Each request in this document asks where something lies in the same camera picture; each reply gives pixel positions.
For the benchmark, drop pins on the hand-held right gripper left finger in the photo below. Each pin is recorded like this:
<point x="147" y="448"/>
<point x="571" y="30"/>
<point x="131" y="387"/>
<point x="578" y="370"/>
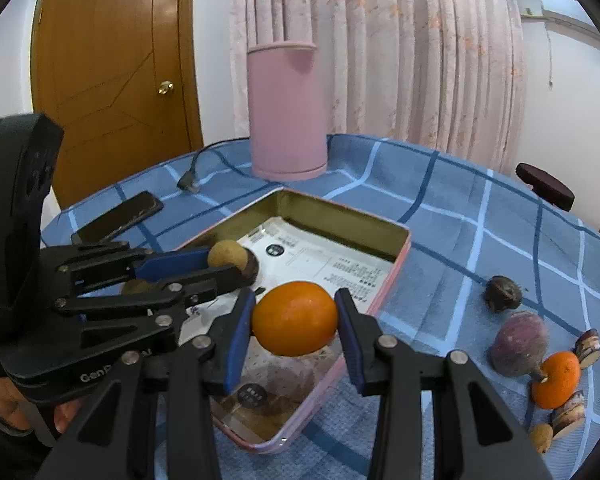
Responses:
<point x="234" y="347"/>

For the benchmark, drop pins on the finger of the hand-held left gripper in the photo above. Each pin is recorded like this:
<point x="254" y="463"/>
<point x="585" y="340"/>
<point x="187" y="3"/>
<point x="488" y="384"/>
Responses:
<point x="172" y="264"/>
<point x="207" y="284"/>

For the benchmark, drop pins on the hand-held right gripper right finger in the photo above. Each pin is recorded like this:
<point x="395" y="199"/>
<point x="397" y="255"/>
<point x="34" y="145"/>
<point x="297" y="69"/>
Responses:
<point x="350" y="347"/>

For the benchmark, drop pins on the brown round potato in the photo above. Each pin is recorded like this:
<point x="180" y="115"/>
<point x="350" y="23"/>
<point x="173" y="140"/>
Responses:
<point x="226" y="254"/>

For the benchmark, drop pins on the large orange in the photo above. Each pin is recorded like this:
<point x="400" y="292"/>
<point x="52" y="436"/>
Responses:
<point x="295" y="320"/>

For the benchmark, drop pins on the pink metal tin box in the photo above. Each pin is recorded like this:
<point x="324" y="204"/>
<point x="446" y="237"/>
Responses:
<point x="330" y="221"/>

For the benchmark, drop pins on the person's left hand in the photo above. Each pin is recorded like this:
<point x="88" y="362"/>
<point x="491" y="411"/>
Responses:
<point x="7" y="407"/>

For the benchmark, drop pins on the tan longan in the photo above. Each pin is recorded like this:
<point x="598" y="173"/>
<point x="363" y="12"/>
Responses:
<point x="136" y="287"/>
<point x="541" y="437"/>

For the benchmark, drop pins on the dark brown chestnut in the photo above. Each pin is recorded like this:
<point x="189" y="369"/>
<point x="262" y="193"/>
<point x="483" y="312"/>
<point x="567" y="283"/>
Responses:
<point x="502" y="294"/>
<point x="251" y="266"/>

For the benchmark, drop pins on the black smartphone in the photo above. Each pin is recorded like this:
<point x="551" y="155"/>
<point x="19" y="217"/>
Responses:
<point x="125" y="215"/>

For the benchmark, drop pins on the printed white paper sheet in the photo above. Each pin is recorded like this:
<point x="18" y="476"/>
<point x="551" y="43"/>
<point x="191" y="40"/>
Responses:
<point x="325" y="265"/>

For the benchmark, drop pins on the blue plaid tablecloth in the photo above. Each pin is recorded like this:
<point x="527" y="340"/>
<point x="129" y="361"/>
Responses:
<point x="460" y="230"/>

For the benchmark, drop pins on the brown wooden door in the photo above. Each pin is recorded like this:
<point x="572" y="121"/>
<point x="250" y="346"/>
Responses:
<point x="110" y="70"/>

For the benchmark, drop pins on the purple sweet potato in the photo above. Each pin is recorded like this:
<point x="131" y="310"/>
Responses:
<point x="519" y="342"/>

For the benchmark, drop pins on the brass door knob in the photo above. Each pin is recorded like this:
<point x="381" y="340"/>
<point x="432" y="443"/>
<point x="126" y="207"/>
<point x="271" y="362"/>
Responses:
<point x="166" y="88"/>

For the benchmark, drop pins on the pink cylindrical container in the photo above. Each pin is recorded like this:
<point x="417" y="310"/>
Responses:
<point x="286" y="115"/>

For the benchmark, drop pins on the small orange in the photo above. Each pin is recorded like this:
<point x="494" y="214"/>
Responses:
<point x="557" y="380"/>

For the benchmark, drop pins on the dark brown chair back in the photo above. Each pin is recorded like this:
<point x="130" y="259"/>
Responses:
<point x="545" y="186"/>

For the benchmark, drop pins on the pink floral curtain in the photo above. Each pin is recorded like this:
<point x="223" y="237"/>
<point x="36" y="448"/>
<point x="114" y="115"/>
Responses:
<point x="395" y="50"/>

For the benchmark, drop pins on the white air conditioner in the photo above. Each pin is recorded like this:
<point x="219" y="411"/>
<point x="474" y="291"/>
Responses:
<point x="565" y="7"/>

